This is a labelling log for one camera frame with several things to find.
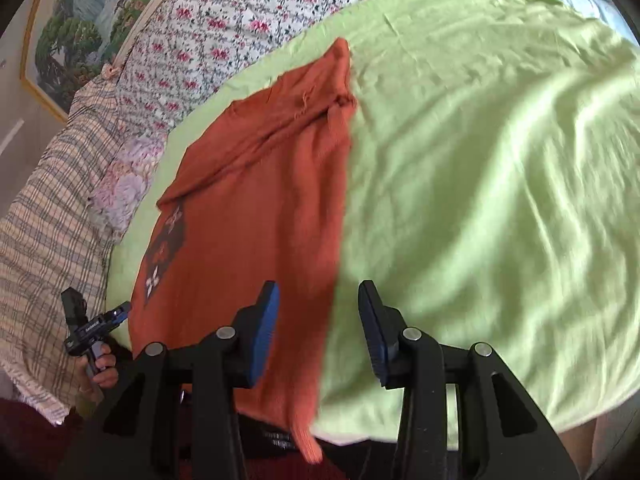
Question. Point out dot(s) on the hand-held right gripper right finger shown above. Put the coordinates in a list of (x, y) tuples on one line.
[(375, 330)]

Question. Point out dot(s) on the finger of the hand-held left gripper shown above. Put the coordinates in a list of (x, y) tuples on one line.
[(117, 312), (72, 307)]

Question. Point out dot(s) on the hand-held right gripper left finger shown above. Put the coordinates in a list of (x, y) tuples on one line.
[(263, 330)]

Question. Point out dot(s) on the orange towel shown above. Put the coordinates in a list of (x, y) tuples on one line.
[(250, 185)]

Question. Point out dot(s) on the person's left hand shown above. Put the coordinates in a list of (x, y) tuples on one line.
[(102, 375)]

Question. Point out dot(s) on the plaid quilt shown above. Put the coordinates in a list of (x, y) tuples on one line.
[(45, 235)]

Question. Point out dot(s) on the black printed waistband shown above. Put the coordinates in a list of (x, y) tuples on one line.
[(272, 437)]

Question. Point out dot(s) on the person's dark red clothing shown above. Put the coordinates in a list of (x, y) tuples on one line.
[(30, 435)]

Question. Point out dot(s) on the purple floral pillow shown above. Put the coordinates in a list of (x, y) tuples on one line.
[(125, 185)]

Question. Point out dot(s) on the light green bed sheet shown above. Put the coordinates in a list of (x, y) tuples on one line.
[(475, 160)]

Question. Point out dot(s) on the framed landscape painting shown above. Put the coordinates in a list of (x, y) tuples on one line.
[(75, 35)]

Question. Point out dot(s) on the pink floral quilt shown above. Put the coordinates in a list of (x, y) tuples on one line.
[(225, 20)]

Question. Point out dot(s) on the light blue cloth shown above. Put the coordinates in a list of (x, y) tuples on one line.
[(595, 5)]

